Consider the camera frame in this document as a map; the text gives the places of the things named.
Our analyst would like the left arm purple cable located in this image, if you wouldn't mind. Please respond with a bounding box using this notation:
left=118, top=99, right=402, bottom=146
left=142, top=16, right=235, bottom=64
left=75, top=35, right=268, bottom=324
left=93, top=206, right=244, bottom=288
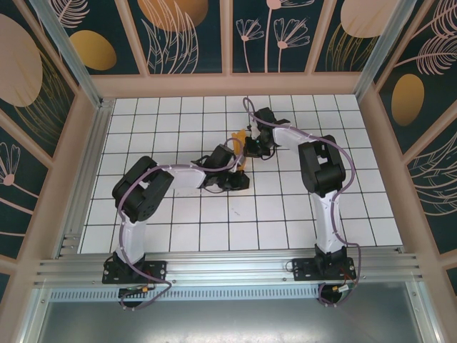
left=116, top=137, right=248, bottom=311

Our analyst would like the aluminium side rail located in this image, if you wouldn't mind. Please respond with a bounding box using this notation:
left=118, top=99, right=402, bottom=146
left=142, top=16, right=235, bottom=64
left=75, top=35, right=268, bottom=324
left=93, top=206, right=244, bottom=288
left=55, top=99, right=116, bottom=260

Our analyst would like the slotted grey cable duct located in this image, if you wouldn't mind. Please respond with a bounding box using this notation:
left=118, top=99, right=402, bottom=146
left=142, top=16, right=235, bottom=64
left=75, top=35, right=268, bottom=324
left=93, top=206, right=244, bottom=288
left=49, top=284, right=322, bottom=302

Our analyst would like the aluminium frame post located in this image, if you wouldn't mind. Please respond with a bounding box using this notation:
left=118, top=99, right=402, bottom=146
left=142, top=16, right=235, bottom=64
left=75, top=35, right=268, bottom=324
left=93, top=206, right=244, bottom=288
left=354, top=0, right=418, bottom=96
left=28, top=0, right=105, bottom=110

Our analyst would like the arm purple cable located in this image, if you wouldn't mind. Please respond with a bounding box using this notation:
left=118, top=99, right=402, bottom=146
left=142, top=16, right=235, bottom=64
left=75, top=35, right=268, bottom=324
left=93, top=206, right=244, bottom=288
left=242, top=96, right=361, bottom=309
left=116, top=137, right=248, bottom=311

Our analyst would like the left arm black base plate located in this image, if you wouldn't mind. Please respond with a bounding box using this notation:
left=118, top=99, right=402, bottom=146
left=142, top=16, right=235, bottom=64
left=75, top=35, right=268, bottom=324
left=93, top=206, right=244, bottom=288
left=101, top=260, right=169, bottom=285

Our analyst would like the orange square paper sheet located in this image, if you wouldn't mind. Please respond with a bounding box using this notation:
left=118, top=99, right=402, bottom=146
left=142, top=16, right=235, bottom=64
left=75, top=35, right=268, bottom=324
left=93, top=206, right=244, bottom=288
left=230, top=129, right=248, bottom=173

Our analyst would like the grey sheet metal panel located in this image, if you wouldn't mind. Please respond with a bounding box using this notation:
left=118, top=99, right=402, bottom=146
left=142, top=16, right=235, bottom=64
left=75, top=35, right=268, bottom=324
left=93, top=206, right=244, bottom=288
left=31, top=280, right=436, bottom=343

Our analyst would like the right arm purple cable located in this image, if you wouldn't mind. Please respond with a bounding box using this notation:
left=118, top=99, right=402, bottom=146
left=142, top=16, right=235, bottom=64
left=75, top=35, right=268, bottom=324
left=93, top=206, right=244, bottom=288
left=242, top=96, right=361, bottom=309

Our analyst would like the right aluminium frame post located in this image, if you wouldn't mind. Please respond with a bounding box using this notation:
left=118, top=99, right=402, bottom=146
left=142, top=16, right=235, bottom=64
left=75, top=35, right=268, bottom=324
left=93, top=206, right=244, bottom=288
left=354, top=0, right=418, bottom=96

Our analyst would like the long aluminium mounting rail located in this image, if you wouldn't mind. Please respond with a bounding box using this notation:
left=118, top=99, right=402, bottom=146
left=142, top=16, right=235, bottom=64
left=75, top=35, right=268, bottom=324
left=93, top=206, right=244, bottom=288
left=34, top=251, right=428, bottom=287

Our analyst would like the left aluminium frame post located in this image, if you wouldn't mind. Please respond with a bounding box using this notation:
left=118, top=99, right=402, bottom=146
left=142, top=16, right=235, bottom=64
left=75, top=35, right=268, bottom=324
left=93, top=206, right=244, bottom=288
left=28, top=0, right=105, bottom=110

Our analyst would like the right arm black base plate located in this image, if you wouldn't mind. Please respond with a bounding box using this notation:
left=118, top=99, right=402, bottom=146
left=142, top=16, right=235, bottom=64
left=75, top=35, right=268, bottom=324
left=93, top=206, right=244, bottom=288
left=291, top=257, right=358, bottom=283

